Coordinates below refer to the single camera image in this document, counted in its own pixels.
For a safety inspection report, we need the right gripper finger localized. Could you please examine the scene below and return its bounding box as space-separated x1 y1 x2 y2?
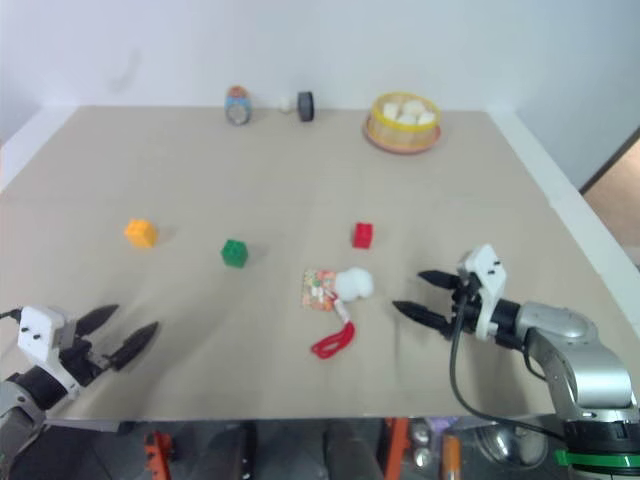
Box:
391 299 447 332
417 269 460 291

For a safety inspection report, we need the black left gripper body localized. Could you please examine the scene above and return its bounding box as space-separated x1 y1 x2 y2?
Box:
58 323 114 389

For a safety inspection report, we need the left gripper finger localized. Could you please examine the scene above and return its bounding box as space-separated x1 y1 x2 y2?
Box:
75 304 121 338
109 321 161 373

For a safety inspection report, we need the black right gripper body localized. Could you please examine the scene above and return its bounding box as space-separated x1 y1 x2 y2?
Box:
439 273 484 342

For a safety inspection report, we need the white fluffy ball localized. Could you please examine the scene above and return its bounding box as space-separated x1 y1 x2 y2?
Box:
333 266 375 303

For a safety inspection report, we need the red cube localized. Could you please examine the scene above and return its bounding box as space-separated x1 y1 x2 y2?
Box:
351 222 375 250

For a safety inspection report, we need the orange cube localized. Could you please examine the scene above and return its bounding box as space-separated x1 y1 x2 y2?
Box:
123 218 159 249

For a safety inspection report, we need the orange clamp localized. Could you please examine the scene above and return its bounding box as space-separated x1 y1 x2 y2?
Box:
143 429 174 480

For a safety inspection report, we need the pink plate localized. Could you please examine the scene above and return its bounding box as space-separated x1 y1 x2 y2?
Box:
361 118 443 157

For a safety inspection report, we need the green cube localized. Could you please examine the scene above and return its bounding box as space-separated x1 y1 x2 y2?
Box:
220 238 250 270

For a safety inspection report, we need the shiny metal dome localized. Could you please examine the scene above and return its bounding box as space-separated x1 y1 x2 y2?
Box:
476 423 549 469

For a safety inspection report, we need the orange bottle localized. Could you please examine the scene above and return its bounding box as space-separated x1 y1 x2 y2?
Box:
441 434 462 480

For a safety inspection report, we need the yellow mesh basket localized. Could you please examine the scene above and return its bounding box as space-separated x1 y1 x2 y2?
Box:
369 90 442 147

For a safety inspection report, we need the beige table cover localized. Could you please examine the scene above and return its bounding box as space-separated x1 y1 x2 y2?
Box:
0 105 640 422

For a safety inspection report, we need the brown wooden door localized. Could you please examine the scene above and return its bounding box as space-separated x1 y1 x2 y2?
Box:
579 133 640 264

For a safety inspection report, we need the black tape roll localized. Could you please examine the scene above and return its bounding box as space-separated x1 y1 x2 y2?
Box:
296 90 317 123

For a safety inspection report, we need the colourful printed can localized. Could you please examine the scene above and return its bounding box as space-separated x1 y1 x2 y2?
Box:
224 85 253 128

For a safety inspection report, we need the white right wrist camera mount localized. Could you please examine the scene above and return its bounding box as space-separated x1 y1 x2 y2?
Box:
456 243 509 342

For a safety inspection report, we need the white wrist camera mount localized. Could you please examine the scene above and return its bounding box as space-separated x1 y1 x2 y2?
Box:
17 305 84 401
456 243 509 342

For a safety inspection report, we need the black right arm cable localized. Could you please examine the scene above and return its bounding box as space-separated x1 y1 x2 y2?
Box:
448 292 569 442

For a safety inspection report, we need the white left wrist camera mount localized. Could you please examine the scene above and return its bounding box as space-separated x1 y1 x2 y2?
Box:
17 305 84 401

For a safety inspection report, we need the colourful packet with red strap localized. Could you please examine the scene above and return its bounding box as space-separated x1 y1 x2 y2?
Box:
300 268 358 359

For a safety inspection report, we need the orange metal post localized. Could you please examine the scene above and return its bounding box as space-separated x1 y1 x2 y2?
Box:
383 417 410 472

